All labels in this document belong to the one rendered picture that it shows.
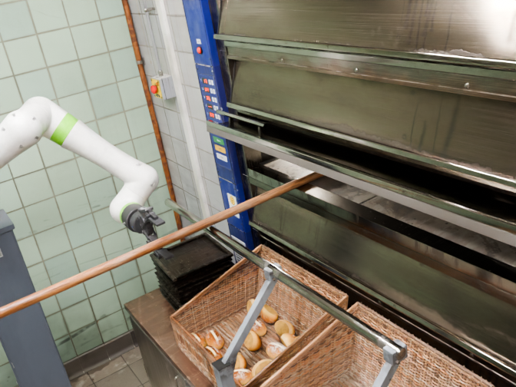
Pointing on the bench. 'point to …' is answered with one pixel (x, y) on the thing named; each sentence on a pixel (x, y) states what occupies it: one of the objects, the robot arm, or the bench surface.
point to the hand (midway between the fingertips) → (163, 239)
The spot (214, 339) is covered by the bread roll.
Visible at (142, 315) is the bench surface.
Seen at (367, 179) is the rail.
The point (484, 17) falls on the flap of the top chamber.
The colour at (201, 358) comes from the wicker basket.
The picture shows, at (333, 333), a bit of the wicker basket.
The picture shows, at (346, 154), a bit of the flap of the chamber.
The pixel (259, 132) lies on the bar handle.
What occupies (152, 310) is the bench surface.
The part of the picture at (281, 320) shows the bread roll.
